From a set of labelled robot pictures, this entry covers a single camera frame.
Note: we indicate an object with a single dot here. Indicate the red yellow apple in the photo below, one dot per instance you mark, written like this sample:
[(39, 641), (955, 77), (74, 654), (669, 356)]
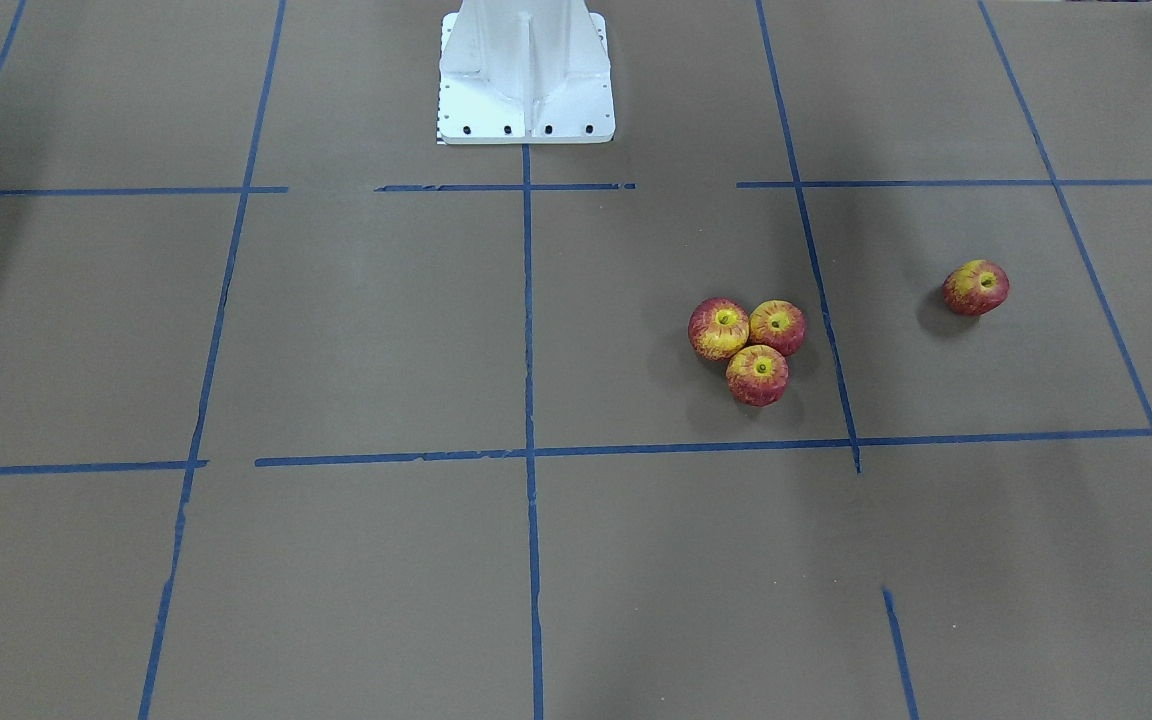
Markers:
[(975, 288), (778, 324), (718, 328), (757, 375)]

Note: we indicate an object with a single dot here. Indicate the red yellow apple front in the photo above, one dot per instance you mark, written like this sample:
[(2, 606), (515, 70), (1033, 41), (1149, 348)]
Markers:
[(757, 375)]

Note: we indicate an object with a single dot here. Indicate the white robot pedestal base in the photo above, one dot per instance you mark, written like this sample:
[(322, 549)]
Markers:
[(524, 72)]

